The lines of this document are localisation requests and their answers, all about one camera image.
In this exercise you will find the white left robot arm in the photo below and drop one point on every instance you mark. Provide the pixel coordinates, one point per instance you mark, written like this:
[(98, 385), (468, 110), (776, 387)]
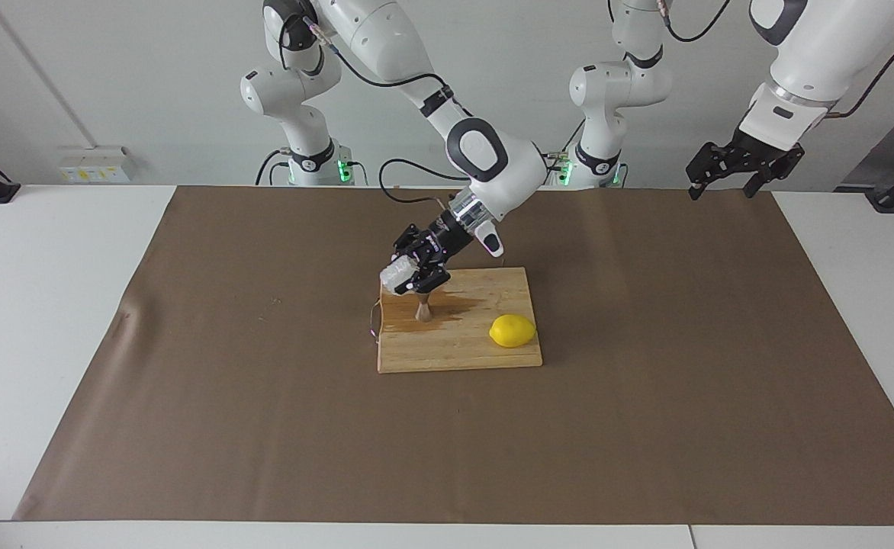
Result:
[(828, 46)]

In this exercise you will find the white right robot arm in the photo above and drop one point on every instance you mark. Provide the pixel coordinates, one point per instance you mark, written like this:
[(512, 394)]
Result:
[(508, 171)]

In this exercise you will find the white wall socket strip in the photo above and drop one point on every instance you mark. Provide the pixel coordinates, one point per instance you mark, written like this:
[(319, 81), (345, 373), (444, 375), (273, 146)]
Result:
[(94, 165)]

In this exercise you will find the wooden cutting board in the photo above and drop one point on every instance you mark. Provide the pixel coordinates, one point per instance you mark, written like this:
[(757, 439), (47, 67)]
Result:
[(447, 351)]

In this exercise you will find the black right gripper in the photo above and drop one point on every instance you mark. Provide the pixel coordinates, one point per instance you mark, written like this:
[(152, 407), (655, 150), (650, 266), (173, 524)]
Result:
[(448, 238)]

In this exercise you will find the yellow lemon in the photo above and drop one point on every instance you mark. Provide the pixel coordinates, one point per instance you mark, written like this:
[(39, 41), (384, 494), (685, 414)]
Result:
[(512, 331)]

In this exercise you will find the brown paper table mat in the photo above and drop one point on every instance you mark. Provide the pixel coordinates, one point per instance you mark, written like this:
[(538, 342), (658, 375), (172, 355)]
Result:
[(264, 427)]

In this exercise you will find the steel double jigger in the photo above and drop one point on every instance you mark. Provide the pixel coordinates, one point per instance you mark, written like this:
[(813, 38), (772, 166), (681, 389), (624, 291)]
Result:
[(422, 309)]

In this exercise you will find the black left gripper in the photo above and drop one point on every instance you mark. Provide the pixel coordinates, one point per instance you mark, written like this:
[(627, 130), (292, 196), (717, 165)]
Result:
[(760, 156)]

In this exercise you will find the clear textured small cup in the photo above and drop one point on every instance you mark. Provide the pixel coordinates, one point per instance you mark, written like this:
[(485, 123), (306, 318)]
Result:
[(397, 276)]

